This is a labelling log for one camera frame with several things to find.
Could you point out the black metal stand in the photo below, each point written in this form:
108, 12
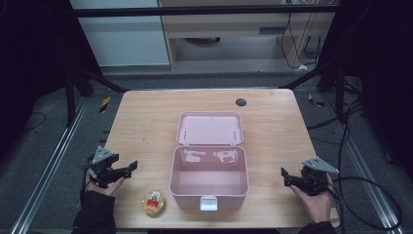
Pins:
76, 84
328, 78

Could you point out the black round table grommet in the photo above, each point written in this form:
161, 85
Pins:
241, 102

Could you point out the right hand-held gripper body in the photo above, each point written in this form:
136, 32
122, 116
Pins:
314, 177

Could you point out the pink plastic storage box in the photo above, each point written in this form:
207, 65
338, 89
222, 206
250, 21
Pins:
209, 169

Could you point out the black horizontal frame bar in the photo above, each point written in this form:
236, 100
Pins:
195, 11

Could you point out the aluminium floor rail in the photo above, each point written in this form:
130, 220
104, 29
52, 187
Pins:
48, 169
363, 169

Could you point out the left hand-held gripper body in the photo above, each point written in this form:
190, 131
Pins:
103, 164

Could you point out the person's left hand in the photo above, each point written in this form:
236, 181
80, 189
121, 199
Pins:
110, 187

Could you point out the yellow black tape strip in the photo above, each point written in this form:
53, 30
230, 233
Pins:
104, 104
315, 101

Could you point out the white cabinet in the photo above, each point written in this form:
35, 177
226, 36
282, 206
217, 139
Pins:
126, 35

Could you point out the person's right hand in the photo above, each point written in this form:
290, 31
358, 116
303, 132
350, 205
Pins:
313, 204

